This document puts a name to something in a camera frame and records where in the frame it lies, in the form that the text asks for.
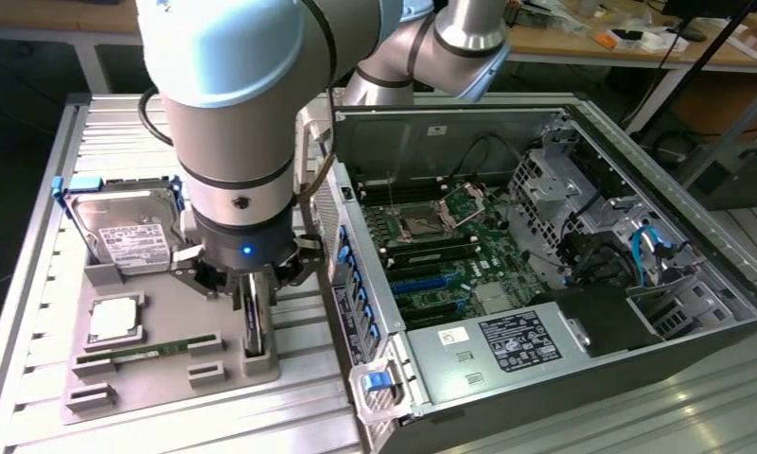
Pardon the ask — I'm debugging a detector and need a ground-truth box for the metal disk bay cage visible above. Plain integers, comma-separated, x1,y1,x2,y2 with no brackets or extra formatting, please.
507,148,611,250

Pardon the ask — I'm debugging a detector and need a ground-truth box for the metal socket cover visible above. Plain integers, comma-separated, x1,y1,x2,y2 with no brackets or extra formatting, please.
438,182,488,219

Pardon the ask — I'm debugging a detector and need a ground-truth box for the CPU socket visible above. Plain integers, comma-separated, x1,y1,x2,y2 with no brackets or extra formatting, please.
395,202,458,243

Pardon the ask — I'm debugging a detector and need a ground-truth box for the wooden desk with clutter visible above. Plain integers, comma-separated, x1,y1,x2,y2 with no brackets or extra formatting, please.
503,0,757,75

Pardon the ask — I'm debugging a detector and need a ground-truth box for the grey power supply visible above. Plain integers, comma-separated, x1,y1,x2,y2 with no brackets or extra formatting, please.
406,302,594,409

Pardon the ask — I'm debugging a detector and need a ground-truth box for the grey parts rack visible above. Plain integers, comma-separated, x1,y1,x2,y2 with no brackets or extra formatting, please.
59,236,284,426

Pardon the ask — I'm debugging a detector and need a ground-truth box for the long wooden desk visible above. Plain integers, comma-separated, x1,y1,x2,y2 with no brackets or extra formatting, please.
0,0,147,94

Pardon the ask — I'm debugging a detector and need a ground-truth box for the hard disk in blue caddy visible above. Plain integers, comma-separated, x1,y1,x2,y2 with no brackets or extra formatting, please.
51,174,188,278

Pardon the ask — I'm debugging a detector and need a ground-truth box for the blue expansion slot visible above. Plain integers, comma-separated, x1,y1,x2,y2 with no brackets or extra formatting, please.
390,272,458,295

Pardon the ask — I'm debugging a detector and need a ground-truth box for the blue disk wire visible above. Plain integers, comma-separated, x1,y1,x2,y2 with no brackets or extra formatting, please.
628,225,672,288

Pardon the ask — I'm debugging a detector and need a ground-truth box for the silver CPU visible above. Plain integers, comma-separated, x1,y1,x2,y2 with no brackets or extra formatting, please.
89,297,144,340

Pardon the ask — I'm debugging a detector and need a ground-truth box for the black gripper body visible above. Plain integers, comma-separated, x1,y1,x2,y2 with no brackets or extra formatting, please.
192,207,299,275

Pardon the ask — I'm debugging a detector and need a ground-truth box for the white and black desk item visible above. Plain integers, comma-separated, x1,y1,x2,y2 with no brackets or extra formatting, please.
607,26,691,52

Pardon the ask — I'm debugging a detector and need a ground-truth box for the blue case latch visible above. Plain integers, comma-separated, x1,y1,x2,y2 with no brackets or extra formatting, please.
360,372,394,393

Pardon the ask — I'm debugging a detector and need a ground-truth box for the grey metal frame stand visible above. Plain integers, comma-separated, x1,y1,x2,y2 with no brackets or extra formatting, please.
684,82,757,212

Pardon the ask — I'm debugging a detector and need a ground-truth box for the open black PC case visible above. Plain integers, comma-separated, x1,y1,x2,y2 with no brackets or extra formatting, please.
297,96,757,454

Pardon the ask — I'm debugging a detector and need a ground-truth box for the black installed RAM stick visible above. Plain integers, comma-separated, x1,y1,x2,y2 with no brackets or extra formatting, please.
382,243,476,271

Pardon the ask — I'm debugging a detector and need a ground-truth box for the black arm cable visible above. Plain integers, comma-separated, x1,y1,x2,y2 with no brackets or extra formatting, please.
136,86,179,147

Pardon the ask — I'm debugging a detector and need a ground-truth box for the black slanted pole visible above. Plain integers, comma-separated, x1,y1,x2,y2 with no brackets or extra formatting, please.
623,0,757,133

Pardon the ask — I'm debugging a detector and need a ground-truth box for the black plastic air shroud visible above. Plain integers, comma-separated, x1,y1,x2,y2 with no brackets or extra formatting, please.
532,287,666,359

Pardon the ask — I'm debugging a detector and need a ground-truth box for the green RAM stick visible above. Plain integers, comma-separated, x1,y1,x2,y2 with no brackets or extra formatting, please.
79,336,220,366

